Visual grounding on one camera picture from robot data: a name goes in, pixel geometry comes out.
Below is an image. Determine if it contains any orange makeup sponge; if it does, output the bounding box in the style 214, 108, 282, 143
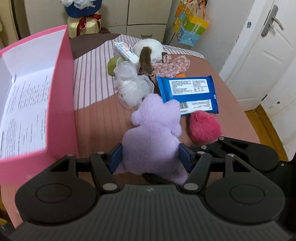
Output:
175, 73, 186, 78

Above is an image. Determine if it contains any pink floral fabric pouch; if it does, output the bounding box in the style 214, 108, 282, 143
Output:
152, 54, 191, 78

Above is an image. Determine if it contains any colourful paper gift bag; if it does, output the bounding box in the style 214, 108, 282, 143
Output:
173, 0, 210, 47

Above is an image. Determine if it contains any crochet flower bouquet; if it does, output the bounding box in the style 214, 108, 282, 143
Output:
60, 0, 102, 18

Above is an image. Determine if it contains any cream ribbon gift box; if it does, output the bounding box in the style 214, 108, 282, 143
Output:
67, 11, 101, 39

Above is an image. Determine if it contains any silver door handle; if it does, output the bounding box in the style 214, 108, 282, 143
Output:
261, 4, 284, 38

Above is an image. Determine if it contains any white fluffy plush sheep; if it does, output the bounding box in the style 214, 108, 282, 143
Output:
132, 39, 165, 63

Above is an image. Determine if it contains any beige wardrobe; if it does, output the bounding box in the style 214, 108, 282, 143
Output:
11, 0, 172, 42

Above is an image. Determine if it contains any pink cardboard box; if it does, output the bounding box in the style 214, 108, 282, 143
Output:
1, 25, 78, 185

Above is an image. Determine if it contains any brown plush toy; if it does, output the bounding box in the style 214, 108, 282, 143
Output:
139, 47, 154, 77

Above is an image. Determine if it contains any purple plush toy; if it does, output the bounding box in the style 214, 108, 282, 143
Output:
115, 94, 188, 185

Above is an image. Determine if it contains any pink fuzzy pompom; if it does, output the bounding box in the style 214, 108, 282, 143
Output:
188, 110, 222, 146

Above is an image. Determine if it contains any green makeup sponge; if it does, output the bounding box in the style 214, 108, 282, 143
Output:
107, 56, 125, 76

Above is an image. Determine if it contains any blue wet wipes pack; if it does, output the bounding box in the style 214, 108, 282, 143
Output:
157, 76, 219, 115

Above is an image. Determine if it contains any printed paper sheet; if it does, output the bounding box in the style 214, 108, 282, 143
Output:
1, 68, 54, 159

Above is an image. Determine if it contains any white mesh bath pouf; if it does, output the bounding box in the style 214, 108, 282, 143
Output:
114, 61, 154, 109

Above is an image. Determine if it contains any white door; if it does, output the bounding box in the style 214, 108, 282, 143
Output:
219, 1, 295, 111

